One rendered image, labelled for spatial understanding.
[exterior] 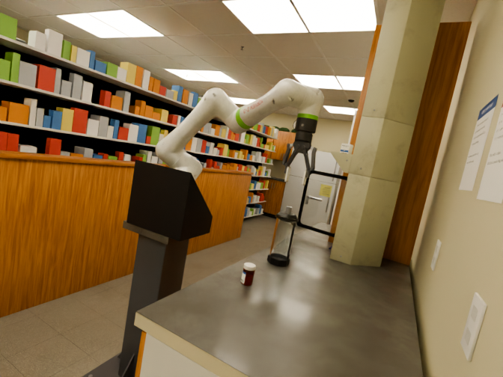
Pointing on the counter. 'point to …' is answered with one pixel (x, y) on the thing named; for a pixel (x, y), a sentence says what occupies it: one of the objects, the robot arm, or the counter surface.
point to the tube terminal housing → (371, 191)
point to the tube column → (403, 59)
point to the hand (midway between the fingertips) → (296, 177)
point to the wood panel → (421, 135)
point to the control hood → (343, 160)
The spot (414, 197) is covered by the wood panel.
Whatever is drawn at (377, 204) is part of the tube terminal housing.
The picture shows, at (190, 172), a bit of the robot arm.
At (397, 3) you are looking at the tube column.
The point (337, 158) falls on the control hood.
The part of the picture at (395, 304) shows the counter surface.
